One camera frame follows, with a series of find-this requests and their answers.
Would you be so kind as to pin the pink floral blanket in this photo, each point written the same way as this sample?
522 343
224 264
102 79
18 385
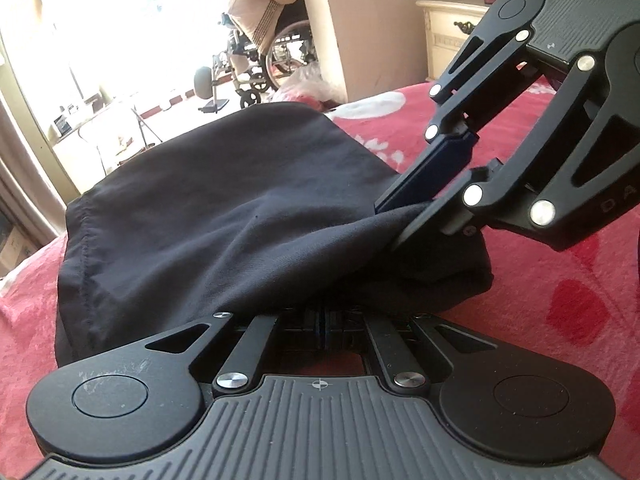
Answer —
550 285

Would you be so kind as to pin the folding table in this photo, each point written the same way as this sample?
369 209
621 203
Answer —
90 127

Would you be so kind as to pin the dark navy garment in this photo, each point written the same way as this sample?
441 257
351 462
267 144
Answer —
225 220

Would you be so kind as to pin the beige quilt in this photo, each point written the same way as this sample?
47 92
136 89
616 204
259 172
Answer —
260 10

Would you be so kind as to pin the pink plastic bag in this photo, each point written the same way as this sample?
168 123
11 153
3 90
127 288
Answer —
305 85

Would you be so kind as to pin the beige curtain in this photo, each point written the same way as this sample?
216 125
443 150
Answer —
25 175

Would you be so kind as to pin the wheelchair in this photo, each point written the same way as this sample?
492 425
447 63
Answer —
249 99

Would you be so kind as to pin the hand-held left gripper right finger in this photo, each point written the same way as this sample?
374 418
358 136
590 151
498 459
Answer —
387 350

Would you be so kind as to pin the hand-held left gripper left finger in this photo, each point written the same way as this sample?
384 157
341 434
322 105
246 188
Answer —
250 345

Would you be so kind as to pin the cream nightstand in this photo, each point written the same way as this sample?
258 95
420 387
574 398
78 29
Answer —
440 30

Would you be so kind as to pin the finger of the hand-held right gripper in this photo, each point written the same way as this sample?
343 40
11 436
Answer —
430 167
440 215

